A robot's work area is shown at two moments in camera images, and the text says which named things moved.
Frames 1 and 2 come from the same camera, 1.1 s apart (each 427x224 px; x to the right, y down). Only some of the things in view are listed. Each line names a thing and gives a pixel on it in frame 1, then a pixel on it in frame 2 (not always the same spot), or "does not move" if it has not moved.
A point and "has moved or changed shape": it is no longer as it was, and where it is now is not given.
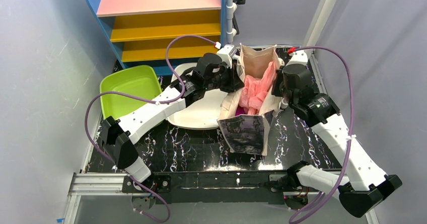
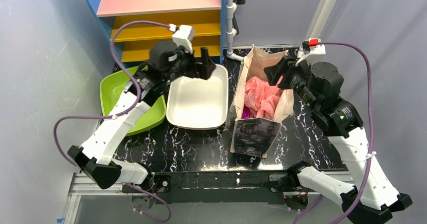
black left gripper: x=235 y=81 -> x=196 y=66
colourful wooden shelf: x=140 y=18 does not move
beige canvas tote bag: x=244 y=133 has moved or changed shape
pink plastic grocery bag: x=254 y=87 has moved or changed shape
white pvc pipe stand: x=231 y=8 does not move
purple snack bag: x=240 y=110 -> x=245 y=113
